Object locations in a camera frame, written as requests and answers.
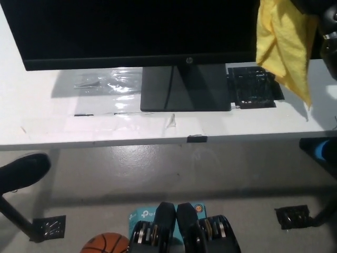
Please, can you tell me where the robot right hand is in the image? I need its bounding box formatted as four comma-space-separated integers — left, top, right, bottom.
291, 0, 337, 36

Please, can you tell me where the yellow microfiber cloth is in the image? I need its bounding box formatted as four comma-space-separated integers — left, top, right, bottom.
255, 0, 319, 108

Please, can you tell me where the black HP computer monitor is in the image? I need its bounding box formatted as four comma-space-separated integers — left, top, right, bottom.
0, 0, 324, 113

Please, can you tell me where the black robot left body block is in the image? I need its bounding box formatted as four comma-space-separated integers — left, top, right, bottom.
127, 201, 176, 253

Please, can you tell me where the white desk leg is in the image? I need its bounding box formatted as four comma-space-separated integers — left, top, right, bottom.
43, 149, 61, 209

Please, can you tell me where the black plastic tray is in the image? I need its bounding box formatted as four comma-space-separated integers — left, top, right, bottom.
226, 66, 285, 109

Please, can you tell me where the black plastic bin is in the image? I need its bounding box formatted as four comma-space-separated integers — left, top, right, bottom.
299, 137, 337, 181

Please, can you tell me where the blue round object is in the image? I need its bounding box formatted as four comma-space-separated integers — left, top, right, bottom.
314, 141, 331, 160

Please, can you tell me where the black clip on table edge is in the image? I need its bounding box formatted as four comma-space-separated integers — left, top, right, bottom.
186, 134, 208, 143

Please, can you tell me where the black metal stand leg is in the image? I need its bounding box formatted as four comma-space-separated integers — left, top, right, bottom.
312, 194, 337, 228
0, 194, 35, 240

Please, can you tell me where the clear plastic sheet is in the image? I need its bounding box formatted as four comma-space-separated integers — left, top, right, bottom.
51, 67, 156, 116

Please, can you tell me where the teal tp-link box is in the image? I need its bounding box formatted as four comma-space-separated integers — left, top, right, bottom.
128, 201, 206, 243

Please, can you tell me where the orange basketball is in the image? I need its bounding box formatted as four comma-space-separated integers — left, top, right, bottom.
80, 232, 130, 253

